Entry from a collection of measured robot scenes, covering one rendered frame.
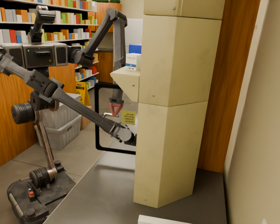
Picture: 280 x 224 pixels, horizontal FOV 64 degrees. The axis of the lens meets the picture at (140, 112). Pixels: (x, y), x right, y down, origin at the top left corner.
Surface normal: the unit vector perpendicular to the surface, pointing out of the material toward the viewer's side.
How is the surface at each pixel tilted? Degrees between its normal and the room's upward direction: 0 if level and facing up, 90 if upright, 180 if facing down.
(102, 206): 0
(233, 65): 90
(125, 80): 90
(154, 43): 90
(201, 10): 90
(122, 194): 0
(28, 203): 0
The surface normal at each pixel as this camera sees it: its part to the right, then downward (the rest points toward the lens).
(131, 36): -0.28, 0.33
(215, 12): 0.47, 0.34
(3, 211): 0.05, -0.93
